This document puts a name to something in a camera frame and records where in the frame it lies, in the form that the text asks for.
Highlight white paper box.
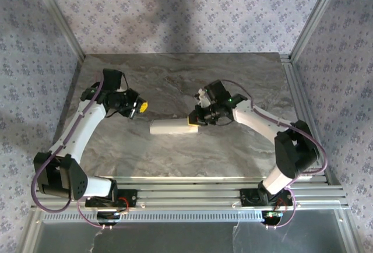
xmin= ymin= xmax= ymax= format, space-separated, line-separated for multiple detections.
xmin=149 ymin=118 xmax=199 ymax=136

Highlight small black electronics module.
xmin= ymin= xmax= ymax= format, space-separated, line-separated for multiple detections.
xmin=96 ymin=210 xmax=122 ymax=226
xmin=261 ymin=209 xmax=284 ymax=225

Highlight grey metal panel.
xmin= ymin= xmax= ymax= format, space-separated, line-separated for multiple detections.
xmin=27 ymin=210 xmax=361 ymax=253

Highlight aluminium side rail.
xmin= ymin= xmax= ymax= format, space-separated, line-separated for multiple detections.
xmin=43 ymin=56 xmax=87 ymax=187
xmin=279 ymin=54 xmax=333 ymax=185

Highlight aluminium frame cross rails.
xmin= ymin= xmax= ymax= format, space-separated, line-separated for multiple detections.
xmin=30 ymin=175 xmax=349 ymax=210

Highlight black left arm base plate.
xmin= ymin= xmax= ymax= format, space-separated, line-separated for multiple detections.
xmin=84 ymin=189 xmax=138 ymax=208

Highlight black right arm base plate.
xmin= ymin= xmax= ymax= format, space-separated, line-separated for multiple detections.
xmin=239 ymin=188 xmax=294 ymax=207

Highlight grey slotted cable duct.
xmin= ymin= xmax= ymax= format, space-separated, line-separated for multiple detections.
xmin=42 ymin=209 xmax=265 ymax=222

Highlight aluminium corner post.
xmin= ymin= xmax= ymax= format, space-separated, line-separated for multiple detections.
xmin=290 ymin=0 xmax=347 ymax=61
xmin=28 ymin=0 xmax=87 ymax=64

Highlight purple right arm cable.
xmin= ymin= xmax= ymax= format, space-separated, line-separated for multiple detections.
xmin=223 ymin=79 xmax=329 ymax=230

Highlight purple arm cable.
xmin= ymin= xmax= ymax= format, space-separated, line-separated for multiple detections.
xmin=223 ymin=79 xmax=329 ymax=230
xmin=31 ymin=71 xmax=129 ymax=230

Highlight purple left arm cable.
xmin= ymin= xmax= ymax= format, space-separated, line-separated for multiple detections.
xmin=31 ymin=71 xmax=129 ymax=230

